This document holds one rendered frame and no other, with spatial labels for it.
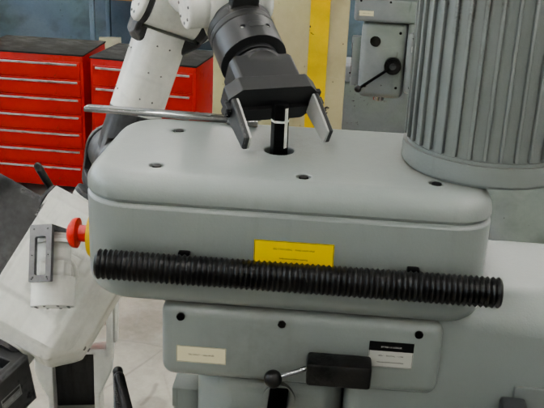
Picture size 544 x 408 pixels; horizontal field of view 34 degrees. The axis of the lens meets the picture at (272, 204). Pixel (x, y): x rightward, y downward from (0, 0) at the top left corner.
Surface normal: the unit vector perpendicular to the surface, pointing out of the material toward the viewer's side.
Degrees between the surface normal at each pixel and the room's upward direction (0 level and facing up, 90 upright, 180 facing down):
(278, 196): 63
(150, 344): 0
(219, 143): 0
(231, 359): 90
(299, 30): 90
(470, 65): 90
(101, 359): 80
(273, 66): 30
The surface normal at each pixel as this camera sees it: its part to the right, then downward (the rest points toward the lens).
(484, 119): -0.32, 0.32
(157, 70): 0.33, 0.31
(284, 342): -0.08, 0.36
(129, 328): 0.04, -0.93
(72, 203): 0.40, -0.71
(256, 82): 0.22, -0.63
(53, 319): 0.11, -0.19
